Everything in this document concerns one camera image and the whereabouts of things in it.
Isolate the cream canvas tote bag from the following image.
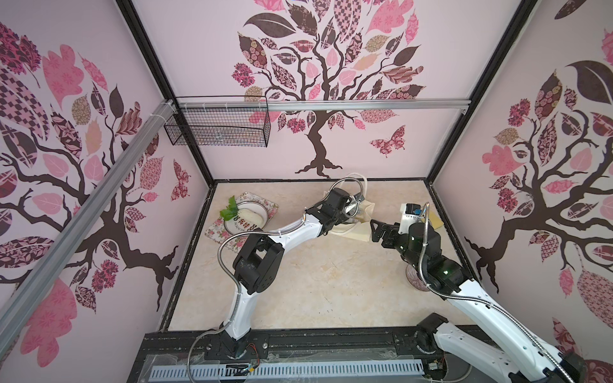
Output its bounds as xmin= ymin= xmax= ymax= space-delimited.
xmin=329 ymin=172 xmax=375 ymax=242

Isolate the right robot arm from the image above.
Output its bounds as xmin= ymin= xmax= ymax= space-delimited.
xmin=370 ymin=220 xmax=587 ymax=382

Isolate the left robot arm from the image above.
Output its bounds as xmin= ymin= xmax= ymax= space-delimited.
xmin=187 ymin=184 xmax=365 ymax=363

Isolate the yellow green sponge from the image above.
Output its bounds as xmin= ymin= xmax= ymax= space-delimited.
xmin=429 ymin=212 xmax=444 ymax=230

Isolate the pink glass bowl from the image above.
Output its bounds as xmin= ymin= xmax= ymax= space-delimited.
xmin=405 ymin=265 xmax=429 ymax=291

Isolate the white plate with red text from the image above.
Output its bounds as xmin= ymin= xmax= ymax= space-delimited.
xmin=223 ymin=201 xmax=268 ymax=235

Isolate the white toy radish with leaves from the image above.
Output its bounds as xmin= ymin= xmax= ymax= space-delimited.
xmin=220 ymin=196 xmax=268 ymax=234

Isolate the floral rectangular tray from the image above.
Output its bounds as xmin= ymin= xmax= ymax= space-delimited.
xmin=204 ymin=191 xmax=279 ymax=244

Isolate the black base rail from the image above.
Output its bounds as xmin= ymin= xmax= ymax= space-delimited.
xmin=126 ymin=324 xmax=542 ymax=383

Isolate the white slotted cable duct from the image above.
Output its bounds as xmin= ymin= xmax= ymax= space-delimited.
xmin=148 ymin=359 xmax=425 ymax=382

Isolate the black wire basket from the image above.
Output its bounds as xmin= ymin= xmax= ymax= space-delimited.
xmin=164 ymin=95 xmax=271 ymax=148

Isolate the aluminium rail back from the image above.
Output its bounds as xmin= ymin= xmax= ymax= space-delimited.
xmin=179 ymin=99 xmax=471 ymax=112

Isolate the aluminium rail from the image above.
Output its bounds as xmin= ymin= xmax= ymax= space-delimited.
xmin=179 ymin=99 xmax=471 ymax=112
xmin=1 ymin=101 xmax=176 ymax=355

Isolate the aluminium rail left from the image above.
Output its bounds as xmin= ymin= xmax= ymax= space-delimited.
xmin=1 ymin=101 xmax=176 ymax=355

